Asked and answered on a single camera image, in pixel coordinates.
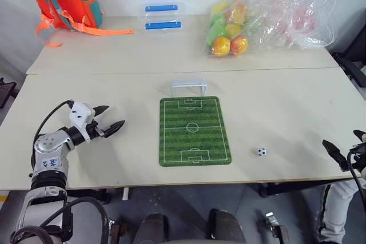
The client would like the yellow toy fruit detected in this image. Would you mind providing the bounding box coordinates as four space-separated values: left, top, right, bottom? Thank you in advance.
225 23 244 38

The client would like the green toy fruit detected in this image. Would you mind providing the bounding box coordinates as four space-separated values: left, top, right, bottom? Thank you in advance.
206 23 226 46

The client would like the white trousers leg black stripe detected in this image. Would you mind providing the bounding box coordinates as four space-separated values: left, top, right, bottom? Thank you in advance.
316 179 366 244

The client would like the black metal frame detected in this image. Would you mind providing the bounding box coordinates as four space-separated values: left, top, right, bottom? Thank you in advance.
331 51 366 89

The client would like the black table crossbar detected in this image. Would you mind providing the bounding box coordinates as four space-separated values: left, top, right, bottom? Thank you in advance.
258 179 333 198

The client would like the small grey toy goal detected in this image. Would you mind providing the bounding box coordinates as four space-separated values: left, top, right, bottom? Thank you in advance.
170 79 208 98

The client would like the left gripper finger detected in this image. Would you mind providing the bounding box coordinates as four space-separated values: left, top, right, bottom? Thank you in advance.
103 119 126 139
93 105 110 118

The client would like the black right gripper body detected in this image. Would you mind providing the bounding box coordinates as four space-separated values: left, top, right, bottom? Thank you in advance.
348 140 366 171

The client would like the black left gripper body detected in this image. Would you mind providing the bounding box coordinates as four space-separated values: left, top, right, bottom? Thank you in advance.
89 120 108 139

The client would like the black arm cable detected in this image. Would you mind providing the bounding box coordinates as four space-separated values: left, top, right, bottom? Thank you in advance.
347 144 366 199
30 99 74 177

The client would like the thick black body cable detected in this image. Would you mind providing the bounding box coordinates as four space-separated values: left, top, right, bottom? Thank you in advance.
10 197 111 244

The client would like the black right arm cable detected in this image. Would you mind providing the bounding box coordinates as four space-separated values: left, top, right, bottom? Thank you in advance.
347 144 366 199

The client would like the clear plastic fruit bag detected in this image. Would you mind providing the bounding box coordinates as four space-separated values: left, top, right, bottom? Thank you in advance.
203 0 271 58

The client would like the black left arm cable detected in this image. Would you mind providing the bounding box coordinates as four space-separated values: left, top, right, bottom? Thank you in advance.
30 99 74 177

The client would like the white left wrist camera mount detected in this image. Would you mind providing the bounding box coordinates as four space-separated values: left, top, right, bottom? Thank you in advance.
69 100 97 143

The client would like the yellow orange toy apple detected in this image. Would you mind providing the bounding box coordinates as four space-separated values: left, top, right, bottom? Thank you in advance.
211 36 232 57

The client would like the red yellow toy apple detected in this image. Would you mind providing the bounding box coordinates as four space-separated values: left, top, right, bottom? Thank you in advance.
230 35 249 55

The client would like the metal caster bracket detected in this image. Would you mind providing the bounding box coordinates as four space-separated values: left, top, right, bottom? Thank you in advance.
264 211 290 239

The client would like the clear box blue handle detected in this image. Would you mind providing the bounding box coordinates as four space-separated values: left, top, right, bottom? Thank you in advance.
139 3 188 22
138 19 187 35

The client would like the black metal stand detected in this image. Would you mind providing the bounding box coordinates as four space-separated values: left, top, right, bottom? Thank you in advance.
0 77 18 109

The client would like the green soccer field mat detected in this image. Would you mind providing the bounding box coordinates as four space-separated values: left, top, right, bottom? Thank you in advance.
158 96 233 168

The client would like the dark rounded shape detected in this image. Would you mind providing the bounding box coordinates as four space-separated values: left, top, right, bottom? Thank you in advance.
133 212 170 244
208 209 247 244

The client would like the crumpled clear plastic bag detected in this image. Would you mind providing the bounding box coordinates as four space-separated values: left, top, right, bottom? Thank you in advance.
257 0 345 51

